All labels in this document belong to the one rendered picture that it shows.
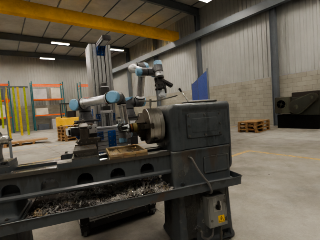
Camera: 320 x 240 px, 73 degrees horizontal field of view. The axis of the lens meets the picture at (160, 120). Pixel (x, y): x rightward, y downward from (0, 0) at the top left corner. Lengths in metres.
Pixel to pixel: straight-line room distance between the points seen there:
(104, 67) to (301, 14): 10.66
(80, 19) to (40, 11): 1.83
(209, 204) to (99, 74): 1.82
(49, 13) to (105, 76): 10.23
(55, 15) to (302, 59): 11.79
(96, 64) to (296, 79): 10.24
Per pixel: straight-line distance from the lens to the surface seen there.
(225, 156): 2.04
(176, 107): 1.76
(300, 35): 12.11
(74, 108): 2.28
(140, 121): 1.90
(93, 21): 13.30
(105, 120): 2.56
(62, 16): 12.85
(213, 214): 2.05
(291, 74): 11.93
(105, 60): 2.73
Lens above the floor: 1.23
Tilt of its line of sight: 3 degrees down
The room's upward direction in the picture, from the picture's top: 4 degrees counter-clockwise
